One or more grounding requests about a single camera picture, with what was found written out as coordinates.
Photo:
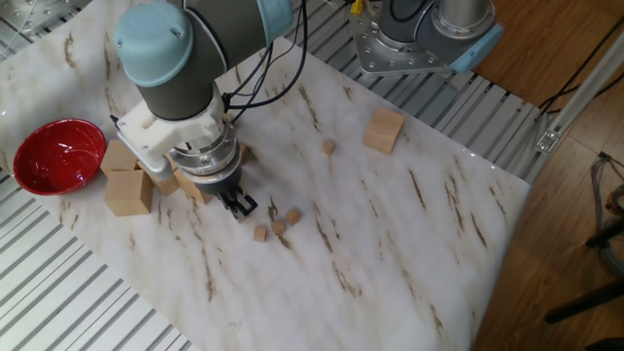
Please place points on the silver wrist adapter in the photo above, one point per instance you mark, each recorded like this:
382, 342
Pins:
209, 158

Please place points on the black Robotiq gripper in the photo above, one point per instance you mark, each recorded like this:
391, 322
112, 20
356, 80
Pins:
219, 186

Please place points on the large wooden cube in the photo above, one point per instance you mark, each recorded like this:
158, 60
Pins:
383, 130
117, 156
192, 190
128, 193
168, 186

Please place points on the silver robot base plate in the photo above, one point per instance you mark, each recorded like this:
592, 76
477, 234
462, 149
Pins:
385, 61

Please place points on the small wooden cube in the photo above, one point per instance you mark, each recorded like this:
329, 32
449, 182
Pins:
260, 234
242, 219
292, 217
328, 147
278, 227

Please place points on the white marble pattern sheet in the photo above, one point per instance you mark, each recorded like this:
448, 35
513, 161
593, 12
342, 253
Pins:
365, 244

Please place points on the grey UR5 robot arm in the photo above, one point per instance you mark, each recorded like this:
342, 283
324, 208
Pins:
185, 73

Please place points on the yellow plastic piece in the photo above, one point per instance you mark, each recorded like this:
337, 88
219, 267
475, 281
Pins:
357, 6

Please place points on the aluminium frame post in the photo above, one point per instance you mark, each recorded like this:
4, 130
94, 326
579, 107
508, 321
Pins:
580, 95

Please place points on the white plastic wrist bracket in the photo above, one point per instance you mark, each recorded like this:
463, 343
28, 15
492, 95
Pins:
166, 131

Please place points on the red glossy bowl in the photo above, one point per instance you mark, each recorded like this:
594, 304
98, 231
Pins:
59, 156

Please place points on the round silver mounting plate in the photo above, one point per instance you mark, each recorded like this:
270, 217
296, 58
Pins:
34, 14

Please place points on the black chair leg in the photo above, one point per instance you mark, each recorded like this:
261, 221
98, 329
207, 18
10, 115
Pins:
585, 302
607, 234

